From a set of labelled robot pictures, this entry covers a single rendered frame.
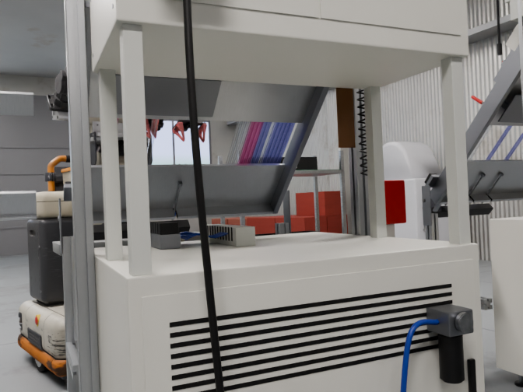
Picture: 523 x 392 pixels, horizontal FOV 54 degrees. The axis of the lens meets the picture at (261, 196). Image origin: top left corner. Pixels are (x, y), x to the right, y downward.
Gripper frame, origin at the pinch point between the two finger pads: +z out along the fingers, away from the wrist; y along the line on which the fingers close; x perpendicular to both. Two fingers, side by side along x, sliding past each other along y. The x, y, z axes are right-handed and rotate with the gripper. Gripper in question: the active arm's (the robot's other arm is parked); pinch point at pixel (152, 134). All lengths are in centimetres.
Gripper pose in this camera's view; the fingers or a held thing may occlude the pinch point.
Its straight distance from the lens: 155.8
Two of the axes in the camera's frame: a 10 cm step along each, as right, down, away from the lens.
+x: -2.6, 7.3, 6.3
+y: 9.1, -0.4, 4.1
